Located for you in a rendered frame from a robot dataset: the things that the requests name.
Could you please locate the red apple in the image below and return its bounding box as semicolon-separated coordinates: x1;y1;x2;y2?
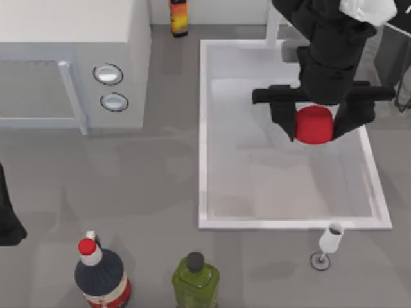
294;105;333;146

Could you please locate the white sink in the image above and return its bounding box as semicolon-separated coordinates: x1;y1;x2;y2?
198;38;394;230

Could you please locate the white tap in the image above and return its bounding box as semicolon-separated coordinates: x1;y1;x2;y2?
265;0;284;48

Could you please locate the white goblet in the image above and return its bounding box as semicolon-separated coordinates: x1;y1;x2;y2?
309;222;345;271

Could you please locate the orange and black bottle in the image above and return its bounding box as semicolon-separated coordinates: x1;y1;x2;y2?
168;0;189;38

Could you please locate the small microwave knob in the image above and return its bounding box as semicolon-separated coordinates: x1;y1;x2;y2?
100;92;130;113

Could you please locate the large microwave knob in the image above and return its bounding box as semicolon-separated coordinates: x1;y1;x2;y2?
92;63;125;86

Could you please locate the green bottle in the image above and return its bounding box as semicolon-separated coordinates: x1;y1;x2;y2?
171;252;222;308

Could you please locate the pale microwave oven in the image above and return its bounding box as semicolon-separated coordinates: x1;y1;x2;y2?
0;0;152;136

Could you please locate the dark bottle with red cap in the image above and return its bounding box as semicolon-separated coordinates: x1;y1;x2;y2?
74;230;133;308

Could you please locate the microwave oven door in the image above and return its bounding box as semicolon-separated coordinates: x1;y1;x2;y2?
0;59;89;136

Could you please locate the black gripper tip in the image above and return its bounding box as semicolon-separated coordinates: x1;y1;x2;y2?
0;162;28;248

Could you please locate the microwave door handle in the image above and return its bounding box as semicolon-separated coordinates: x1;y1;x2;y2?
57;60;89;136

